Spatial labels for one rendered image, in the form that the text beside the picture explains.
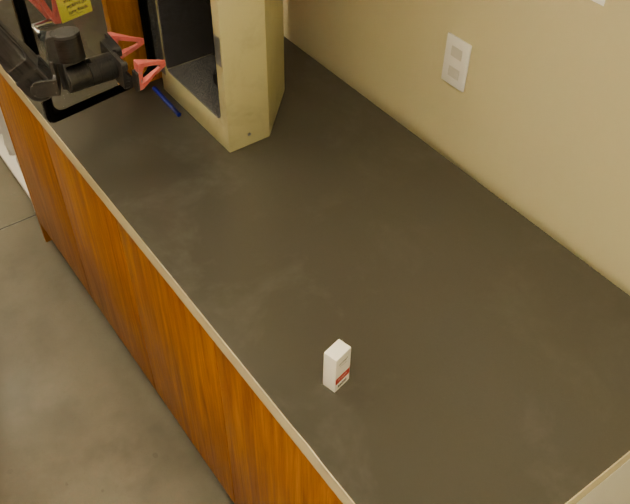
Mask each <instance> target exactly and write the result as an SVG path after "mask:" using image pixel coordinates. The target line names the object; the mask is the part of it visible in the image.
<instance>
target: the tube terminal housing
mask: <svg viewBox="0 0 630 504"><path fill-rule="evenodd" d="M210 3H211V14H212V25H213V36H214V34H215V35H216V36H217V37H219V40H220V52H221V64H222V68H221V67H220V66H219V65H218V64H216V69H217V80H218V91H219V102H220V113H221V117H220V118H217V117H216V116H215V115H214V114H213V113H212V112H211V111H210V110H208V109H207V108H206V107H205V106H204V105H203V104H202V103H201V102H200V101H199V100H198V99H197V98H196V97H195V96H194V95H192V94H191V93H190V92H189V91H188V90H187V89H186V88H185V87H184V86H183V85H182V84H181V83H180V82H179V81H177V80H176V79H175V78H174V77H173V76H172V75H171V74H170V73H169V72H168V69H167V67H166V66H165V72H166V75H165V74H164V73H163V72H162V78H163V85H164V89H165V90H166V91H167V92H168V93H169V94H170V95H171V96H172V97H173V98H174V99H175V100H176V101H177V102H178V103H179V104H180V105H181V106H182V107H183V108H184V109H185V110H186V111H187V112H188V113H189V114H191V115H192V116H193V117H194V118H195V119H196V120H197V121H198V122H199V123H200V124H201V125H202V126H203V127H204V128H205V129H206V130H207V131H208V132H209V133H210V134H211V135H212V136H213V137H214V138H215V139H216V140H217V141H218V142H219V143H220V144H221V145H223V146H224V147H225V148H226V149H227V150H228V151H229V152H230V153H231V152H233V151H236V150H238V149H240V148H243V147H245V146H247V145H250V144H252V143H255V142H257V141H259V140H262V139H264V138H267V137H269V136H270V133H271V130H272V127H273V124H274V121H275V118H276V115H277V112H278V109H279V106H280V103H281V100H282V97H283V93H284V90H285V80H284V25H283V0H210Z"/></svg>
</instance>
